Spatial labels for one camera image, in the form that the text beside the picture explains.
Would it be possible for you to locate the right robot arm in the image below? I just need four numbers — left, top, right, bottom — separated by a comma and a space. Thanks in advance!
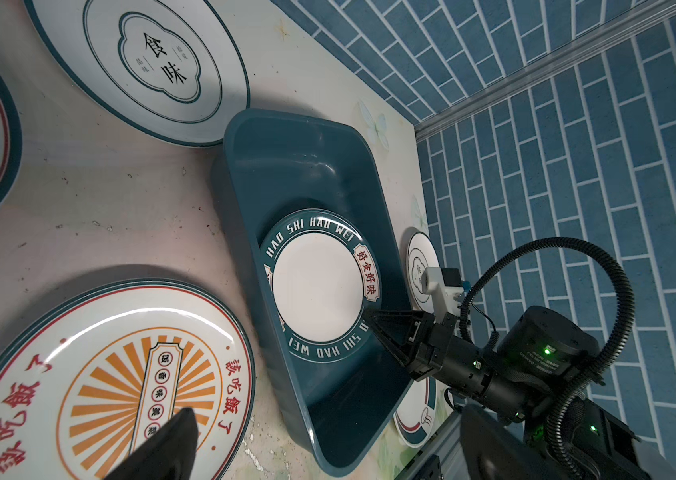
363, 305, 676, 479

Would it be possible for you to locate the teal plastic bin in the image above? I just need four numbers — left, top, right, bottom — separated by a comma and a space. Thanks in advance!
210, 109, 410, 477

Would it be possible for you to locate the black corrugated cable right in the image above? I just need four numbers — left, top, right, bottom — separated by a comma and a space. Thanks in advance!
459, 236, 637, 480

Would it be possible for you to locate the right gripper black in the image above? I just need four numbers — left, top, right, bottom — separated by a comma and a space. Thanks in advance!
363, 309, 530, 420

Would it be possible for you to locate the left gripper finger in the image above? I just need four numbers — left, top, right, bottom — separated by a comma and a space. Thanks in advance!
105, 408, 199, 480

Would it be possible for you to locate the white clover plate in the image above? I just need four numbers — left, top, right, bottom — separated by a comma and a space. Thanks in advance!
405, 229, 440, 313
25, 0, 251, 148

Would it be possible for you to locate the green rim text plate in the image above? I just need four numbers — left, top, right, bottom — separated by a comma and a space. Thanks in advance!
260, 208, 382, 364

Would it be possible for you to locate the green red rim plate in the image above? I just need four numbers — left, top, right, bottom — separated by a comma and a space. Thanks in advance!
394, 377, 437, 448

